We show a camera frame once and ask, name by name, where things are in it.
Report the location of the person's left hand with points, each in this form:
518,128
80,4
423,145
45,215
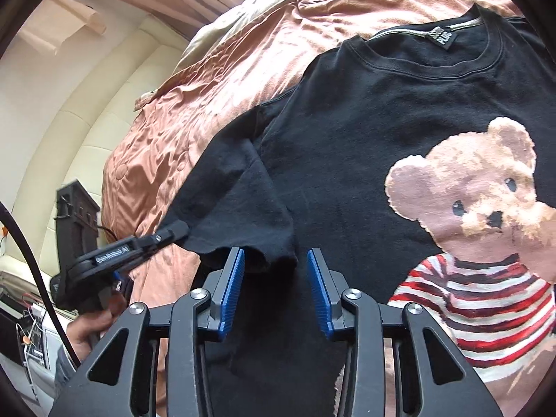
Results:
82,332

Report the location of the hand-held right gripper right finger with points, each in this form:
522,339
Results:
319,299

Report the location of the cream padded headboard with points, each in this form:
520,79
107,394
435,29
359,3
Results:
87,117

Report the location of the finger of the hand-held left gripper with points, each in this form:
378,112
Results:
173,230

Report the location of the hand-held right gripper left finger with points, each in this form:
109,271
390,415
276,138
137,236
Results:
232,295

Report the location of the person's left forearm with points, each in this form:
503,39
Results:
63,371

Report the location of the orange-brown blanket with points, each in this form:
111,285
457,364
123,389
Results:
195,95

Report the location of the beige duvet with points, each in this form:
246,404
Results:
217,26

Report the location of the black bear print t-shirt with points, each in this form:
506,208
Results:
347,139

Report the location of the cluttered bedside table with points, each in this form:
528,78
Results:
21,317

